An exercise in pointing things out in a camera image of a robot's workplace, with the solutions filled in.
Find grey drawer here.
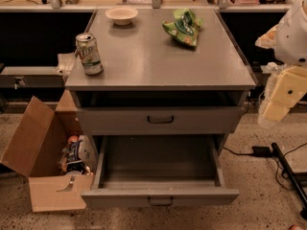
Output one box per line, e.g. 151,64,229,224
82,135,239,208
77,106,243,135

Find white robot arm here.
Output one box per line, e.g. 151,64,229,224
255,0,307,128

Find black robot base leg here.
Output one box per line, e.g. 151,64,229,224
272,143,307,220

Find grey drawer cabinet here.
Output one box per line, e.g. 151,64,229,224
66,9,256,150

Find grey top drawer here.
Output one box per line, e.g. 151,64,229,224
77,106,243,135

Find black power adapter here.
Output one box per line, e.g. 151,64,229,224
252,146,272,158

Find green chip bag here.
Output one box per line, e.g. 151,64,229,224
162,9,203,48

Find white paper bowl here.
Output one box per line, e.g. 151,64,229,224
106,6,138,26

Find green white soda can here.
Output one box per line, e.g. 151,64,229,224
76,33,104,75

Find packaged items in box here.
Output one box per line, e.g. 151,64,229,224
59,135,98,174

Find open cardboard box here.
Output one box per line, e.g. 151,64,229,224
1,91,94,212

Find grey metal side bench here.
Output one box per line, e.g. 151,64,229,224
0,66,64,89

